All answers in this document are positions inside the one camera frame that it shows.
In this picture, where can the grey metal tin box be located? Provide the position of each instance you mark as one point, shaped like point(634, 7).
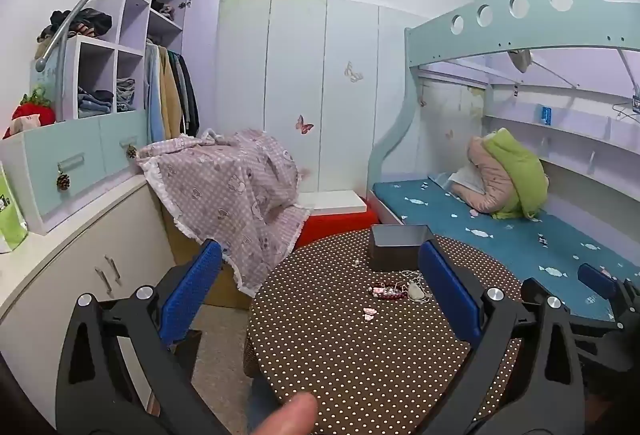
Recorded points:
point(395, 250)

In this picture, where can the black hanging jacket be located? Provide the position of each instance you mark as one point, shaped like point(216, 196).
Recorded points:
point(190, 100)

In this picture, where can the small blue card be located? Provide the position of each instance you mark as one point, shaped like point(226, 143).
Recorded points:
point(544, 114)

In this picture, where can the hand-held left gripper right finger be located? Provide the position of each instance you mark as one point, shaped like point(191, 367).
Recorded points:
point(447, 287)

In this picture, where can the green padded quilt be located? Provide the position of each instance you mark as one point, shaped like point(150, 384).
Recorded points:
point(520, 175)

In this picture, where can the white butterfly sticker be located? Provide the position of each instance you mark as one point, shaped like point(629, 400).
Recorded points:
point(353, 71)

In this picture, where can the lavender cube shelf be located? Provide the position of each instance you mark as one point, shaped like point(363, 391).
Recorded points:
point(135, 30)

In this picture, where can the pinecone ornament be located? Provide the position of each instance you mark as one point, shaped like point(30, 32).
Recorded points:
point(131, 151)
point(63, 181)

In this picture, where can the cardboard box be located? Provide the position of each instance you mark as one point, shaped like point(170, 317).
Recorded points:
point(222, 290)

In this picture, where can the green plastic bag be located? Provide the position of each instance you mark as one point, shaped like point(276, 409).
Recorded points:
point(10, 210)

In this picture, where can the white floor cabinet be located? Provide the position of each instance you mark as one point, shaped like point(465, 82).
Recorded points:
point(75, 275)

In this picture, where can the pile of dark clothes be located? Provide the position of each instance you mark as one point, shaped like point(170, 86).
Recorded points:
point(80, 22)

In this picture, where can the tan hanging coat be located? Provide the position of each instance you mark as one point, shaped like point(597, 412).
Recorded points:
point(171, 100)

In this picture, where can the white wardrobe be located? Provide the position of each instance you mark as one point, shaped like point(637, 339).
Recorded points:
point(300, 65)

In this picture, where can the white pillow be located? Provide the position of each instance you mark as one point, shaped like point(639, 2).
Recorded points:
point(467, 179)

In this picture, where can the grey stone pendant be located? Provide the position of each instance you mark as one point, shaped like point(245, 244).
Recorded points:
point(416, 291)

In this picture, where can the beige hanging cloth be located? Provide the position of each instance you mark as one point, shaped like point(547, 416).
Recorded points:
point(520, 59)

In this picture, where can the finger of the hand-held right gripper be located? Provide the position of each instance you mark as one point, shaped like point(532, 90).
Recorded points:
point(597, 280)

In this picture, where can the lavender wall shelf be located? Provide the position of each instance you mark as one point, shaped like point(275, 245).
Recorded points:
point(565, 140)

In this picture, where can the person's left hand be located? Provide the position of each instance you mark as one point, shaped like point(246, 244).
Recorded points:
point(292, 417)

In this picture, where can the folded grey clothes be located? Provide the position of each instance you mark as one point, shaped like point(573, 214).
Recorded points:
point(126, 92)

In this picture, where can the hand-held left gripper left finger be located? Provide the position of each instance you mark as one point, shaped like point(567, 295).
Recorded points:
point(192, 285)

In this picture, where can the teal drawer unit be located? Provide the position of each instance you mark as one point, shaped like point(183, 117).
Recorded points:
point(55, 155)

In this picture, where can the light blue hanging shirt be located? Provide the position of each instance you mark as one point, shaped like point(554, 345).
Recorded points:
point(154, 100)

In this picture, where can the folded blue jeans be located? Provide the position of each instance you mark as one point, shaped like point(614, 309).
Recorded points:
point(95, 102)

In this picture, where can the pink padded quilt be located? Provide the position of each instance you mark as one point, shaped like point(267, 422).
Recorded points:
point(487, 165)

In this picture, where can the pink checkered blanket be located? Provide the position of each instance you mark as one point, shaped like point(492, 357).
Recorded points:
point(225, 195)

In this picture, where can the red strawberry plush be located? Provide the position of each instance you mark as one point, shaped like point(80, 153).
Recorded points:
point(35, 112)

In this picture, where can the pink butterfly sticker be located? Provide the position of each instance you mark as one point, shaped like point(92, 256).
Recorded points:
point(303, 124)

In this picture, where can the red storage box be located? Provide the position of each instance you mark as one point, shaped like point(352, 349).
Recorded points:
point(335, 224)

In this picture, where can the brown polka dot tablecloth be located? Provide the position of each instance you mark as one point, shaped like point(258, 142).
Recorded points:
point(360, 365)

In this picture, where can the teal bunk bed frame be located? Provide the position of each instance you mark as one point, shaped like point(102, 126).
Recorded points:
point(450, 40)

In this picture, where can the white board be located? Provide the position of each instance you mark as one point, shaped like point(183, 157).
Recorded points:
point(332, 200)

